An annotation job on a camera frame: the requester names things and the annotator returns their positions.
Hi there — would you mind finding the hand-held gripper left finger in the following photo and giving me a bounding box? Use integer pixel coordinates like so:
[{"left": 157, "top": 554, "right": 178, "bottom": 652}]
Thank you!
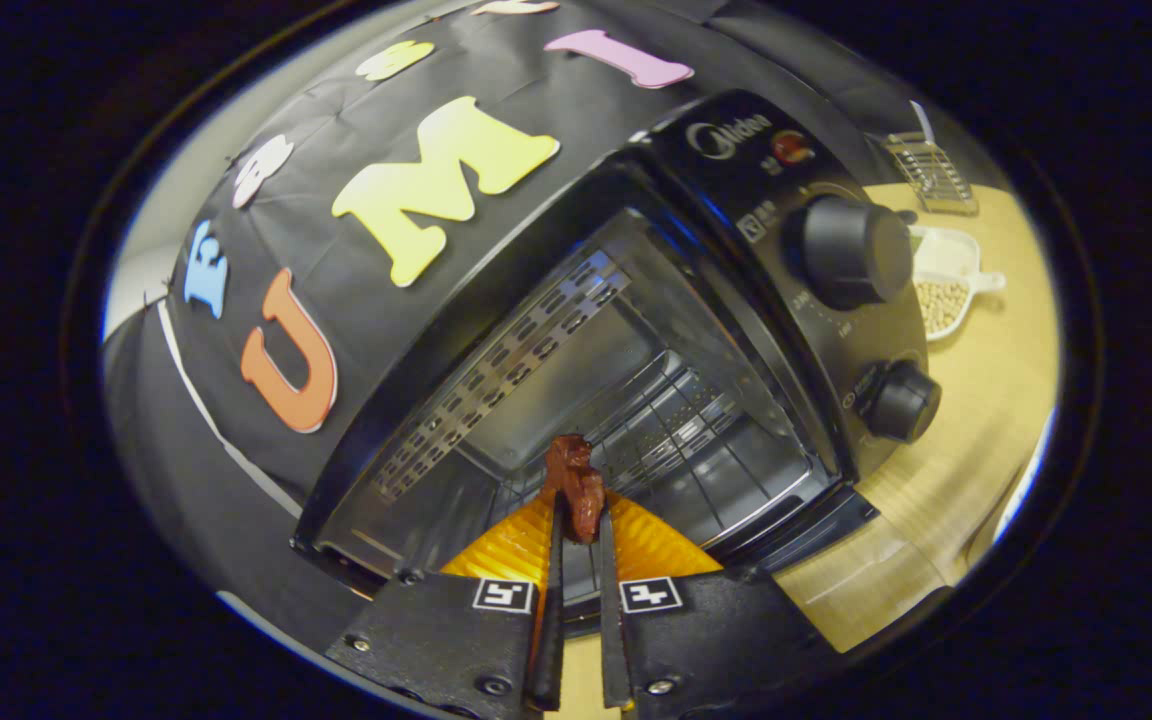
[{"left": 324, "top": 490, "right": 565, "bottom": 720}]

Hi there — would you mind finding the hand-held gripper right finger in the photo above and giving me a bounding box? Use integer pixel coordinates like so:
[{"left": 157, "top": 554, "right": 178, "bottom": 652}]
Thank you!
[{"left": 596, "top": 492, "right": 837, "bottom": 720}]

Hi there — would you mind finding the brown chicken drumstick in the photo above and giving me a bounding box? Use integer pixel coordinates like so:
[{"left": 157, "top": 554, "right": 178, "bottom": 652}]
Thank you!
[{"left": 544, "top": 434, "right": 607, "bottom": 545}]

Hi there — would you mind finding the black toaster oven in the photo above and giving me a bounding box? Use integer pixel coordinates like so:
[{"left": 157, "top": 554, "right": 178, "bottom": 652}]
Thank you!
[{"left": 291, "top": 90, "right": 947, "bottom": 656}]

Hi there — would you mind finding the white divided spice dish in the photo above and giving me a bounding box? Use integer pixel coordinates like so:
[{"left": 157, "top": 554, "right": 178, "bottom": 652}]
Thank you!
[{"left": 911, "top": 225, "right": 1007, "bottom": 343}]

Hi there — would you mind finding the wire mesh utensil holder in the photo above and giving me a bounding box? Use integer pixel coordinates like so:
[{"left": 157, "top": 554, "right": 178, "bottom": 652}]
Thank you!
[{"left": 881, "top": 130, "right": 979, "bottom": 216}]

